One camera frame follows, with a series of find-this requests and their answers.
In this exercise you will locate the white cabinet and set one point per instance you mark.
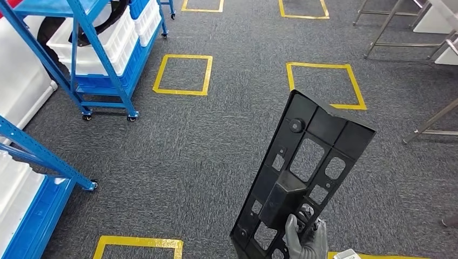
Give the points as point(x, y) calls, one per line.
point(449, 53)
point(433, 21)

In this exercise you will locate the yellow floor tape square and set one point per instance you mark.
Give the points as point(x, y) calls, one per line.
point(393, 256)
point(143, 242)

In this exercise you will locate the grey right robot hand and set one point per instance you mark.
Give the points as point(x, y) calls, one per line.
point(311, 246)

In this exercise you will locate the white car with red stripe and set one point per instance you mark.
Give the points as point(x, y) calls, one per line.
point(18, 71)

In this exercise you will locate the blue metal shelf rack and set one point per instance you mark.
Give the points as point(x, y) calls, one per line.
point(89, 34)
point(43, 152)

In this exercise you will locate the white plastic bin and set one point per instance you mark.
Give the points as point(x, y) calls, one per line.
point(18, 193)
point(118, 43)
point(148, 25)

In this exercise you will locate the black plastic panel part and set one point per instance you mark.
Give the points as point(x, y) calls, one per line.
point(282, 200)

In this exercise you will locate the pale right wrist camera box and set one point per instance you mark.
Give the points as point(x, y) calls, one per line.
point(345, 255)

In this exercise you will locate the steel frame table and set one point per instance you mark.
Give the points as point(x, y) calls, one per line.
point(404, 45)

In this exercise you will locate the black curved trim part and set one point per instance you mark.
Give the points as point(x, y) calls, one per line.
point(82, 41)

